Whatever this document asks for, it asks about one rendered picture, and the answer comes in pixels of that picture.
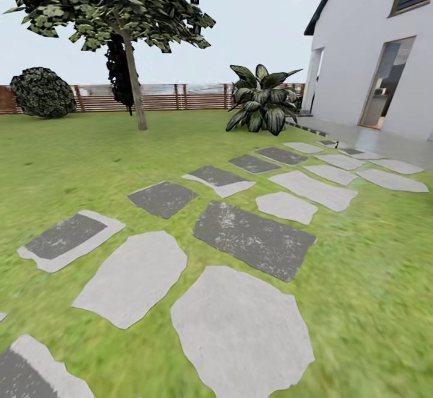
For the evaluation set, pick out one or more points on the tree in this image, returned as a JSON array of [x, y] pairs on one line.
[[118, 71], [159, 21]]

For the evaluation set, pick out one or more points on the fixed window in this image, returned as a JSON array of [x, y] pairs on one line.
[[388, 75]]

